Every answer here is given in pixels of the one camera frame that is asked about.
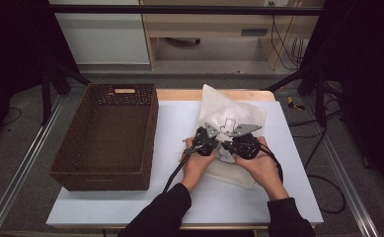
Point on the white cabinet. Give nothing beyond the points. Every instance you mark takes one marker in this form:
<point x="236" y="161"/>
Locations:
<point x="104" y="36"/>

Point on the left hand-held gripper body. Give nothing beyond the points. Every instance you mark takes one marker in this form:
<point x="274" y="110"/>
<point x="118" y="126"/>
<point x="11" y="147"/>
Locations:
<point x="206" y="141"/>

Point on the person's right hand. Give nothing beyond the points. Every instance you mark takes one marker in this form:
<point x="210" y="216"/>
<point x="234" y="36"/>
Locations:
<point x="262" y="171"/>

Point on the white board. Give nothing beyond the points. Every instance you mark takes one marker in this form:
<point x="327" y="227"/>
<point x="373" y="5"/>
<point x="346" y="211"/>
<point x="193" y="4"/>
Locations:
<point x="173" y="131"/>

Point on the black stand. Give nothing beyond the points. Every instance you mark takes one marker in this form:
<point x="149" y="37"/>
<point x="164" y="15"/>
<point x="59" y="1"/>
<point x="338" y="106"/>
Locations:
<point x="319" y="92"/>
<point x="48" y="89"/>

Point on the light wooden desk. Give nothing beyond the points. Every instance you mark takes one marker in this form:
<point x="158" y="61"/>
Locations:
<point x="212" y="24"/>

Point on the yellow and black tool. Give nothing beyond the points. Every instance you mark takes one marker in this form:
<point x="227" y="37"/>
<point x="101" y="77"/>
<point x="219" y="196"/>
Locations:
<point x="293" y="103"/>

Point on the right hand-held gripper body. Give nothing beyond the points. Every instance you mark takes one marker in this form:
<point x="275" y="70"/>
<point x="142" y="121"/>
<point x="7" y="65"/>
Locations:
<point x="245" y="146"/>

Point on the black curtain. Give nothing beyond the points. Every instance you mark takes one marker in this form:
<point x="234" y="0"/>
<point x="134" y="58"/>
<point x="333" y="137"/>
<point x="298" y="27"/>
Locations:
<point x="367" y="65"/>
<point x="12" y="49"/>

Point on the brown woven basket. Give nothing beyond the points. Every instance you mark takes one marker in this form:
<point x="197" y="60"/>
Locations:
<point x="107" y="138"/>

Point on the person's left hand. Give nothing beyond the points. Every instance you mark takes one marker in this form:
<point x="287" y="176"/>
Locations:
<point x="196" y="166"/>

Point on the aluminium rail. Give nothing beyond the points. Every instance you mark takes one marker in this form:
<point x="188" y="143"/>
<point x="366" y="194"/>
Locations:
<point x="18" y="171"/>
<point x="344" y="177"/>

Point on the black horizontal bar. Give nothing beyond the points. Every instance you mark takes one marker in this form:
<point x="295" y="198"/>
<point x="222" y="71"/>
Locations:
<point x="179" y="10"/>

